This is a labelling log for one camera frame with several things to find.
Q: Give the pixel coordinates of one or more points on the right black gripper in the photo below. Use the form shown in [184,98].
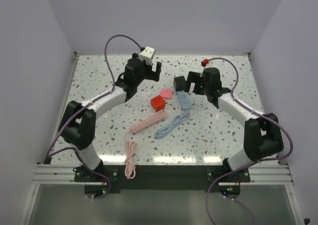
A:
[193,77]

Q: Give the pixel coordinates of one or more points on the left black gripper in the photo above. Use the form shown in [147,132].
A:
[153,75]

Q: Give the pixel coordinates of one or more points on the black cube plug adapter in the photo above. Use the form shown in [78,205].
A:
[179,83]

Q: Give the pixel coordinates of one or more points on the red cube plug adapter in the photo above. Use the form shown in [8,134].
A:
[158,103]

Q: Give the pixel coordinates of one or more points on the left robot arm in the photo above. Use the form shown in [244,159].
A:
[78,122]

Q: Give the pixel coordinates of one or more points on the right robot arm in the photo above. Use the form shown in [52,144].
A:
[261,138]

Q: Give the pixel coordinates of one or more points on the pink flat plug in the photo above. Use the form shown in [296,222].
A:
[166,93]

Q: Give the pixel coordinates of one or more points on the pink power strip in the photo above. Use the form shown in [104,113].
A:
[148,121]

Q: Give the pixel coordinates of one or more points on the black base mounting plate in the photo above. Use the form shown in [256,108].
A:
[148,177]

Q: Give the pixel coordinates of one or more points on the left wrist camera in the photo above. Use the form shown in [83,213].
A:
[147,55]

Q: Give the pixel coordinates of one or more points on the aluminium frame rail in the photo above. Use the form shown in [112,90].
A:
[259,174]

